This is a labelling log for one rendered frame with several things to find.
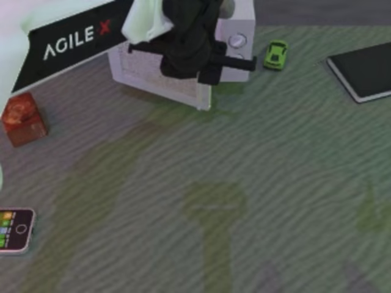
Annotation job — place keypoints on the black tablet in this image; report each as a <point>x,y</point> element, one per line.
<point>363,73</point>

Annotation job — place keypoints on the white toy microwave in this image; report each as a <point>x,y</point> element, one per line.
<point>159,82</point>

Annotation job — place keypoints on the smartphone with colourful app icons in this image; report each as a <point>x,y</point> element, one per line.
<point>15,230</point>

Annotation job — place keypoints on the red-brown box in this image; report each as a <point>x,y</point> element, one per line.
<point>24,122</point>

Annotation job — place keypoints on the green toy car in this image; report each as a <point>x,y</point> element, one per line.
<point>275,55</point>

